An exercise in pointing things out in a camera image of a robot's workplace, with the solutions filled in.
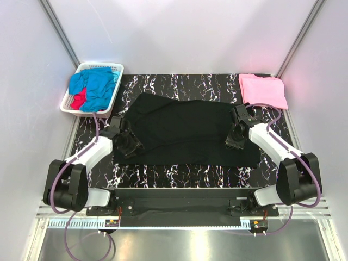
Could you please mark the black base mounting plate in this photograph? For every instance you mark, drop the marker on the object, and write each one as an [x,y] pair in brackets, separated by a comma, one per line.
[181,200]

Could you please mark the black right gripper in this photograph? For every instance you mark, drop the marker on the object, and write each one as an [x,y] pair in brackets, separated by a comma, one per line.
[230,143]

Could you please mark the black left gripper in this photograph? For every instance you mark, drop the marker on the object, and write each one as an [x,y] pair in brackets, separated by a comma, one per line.
[129,152]

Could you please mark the blue t-shirt in basket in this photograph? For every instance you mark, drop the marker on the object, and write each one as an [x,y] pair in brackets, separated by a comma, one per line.
[100,84]

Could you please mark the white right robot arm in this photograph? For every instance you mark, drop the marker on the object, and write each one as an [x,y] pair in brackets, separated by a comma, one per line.
[298,179]

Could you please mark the aluminium frame rail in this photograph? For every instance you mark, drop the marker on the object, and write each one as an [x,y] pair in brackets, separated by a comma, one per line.
[228,220]

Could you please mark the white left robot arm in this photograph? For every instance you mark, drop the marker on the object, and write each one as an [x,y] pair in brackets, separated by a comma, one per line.
[66,187]

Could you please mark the black t-shirt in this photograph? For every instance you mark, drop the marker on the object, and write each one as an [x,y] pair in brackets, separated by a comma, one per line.
[184,132]

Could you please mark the folded pink t-shirt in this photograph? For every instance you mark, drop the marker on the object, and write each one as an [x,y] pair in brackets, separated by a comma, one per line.
[265,90]

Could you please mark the red t-shirt in basket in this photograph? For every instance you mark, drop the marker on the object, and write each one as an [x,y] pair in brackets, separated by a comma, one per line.
[78,100]

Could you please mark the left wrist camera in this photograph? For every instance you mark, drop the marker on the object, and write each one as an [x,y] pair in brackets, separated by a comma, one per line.
[119,125]

